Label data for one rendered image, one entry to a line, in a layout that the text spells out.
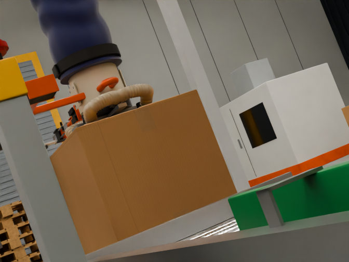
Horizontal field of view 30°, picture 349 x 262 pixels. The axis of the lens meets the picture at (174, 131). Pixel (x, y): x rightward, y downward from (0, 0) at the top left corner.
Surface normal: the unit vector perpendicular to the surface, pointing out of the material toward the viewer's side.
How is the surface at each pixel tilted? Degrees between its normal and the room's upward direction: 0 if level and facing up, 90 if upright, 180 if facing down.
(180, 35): 90
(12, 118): 90
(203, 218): 90
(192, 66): 90
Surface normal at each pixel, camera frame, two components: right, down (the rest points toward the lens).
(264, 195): -0.86, 0.30
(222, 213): 0.36, -0.22
